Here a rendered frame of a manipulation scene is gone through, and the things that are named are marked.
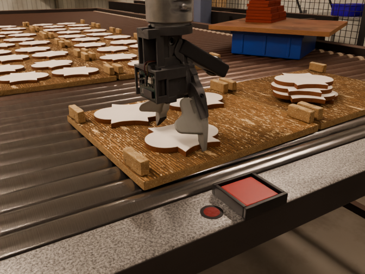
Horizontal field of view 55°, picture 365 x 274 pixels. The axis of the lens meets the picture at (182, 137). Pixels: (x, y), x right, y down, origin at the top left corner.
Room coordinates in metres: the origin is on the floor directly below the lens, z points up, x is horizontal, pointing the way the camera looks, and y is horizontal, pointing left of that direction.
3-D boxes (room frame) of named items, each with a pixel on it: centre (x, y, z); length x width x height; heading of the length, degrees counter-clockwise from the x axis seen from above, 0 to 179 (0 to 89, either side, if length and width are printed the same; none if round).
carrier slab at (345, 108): (0.94, -0.36, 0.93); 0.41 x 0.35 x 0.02; 124
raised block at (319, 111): (0.72, -0.27, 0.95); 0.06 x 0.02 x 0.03; 34
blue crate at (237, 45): (1.64, -0.42, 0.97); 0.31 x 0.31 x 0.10; 60
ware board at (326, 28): (1.69, -0.45, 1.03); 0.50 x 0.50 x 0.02; 60
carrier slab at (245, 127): (0.70, -0.01, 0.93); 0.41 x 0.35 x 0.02; 125
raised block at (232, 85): (0.94, -0.12, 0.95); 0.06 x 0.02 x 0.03; 34
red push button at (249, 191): (0.43, -0.10, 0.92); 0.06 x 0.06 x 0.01; 31
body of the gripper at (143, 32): (0.58, 0.03, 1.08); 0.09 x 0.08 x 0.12; 125
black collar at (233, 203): (0.43, -0.10, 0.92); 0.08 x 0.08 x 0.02; 31
